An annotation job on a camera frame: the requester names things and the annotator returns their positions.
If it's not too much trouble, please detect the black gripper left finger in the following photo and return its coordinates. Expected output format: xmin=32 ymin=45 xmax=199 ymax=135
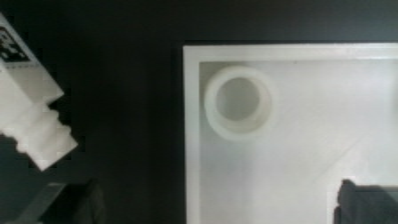
xmin=10 ymin=179 xmax=106 ymax=224

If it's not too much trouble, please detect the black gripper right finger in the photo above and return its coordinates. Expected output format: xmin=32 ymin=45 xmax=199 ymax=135
xmin=332 ymin=179 xmax=398 ymax=224

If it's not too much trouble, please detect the white square tabletop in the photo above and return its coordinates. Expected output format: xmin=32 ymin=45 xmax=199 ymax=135
xmin=183 ymin=43 xmax=398 ymax=224

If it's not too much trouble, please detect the white table leg right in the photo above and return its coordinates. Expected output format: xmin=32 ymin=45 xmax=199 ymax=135
xmin=0 ymin=13 xmax=78 ymax=171

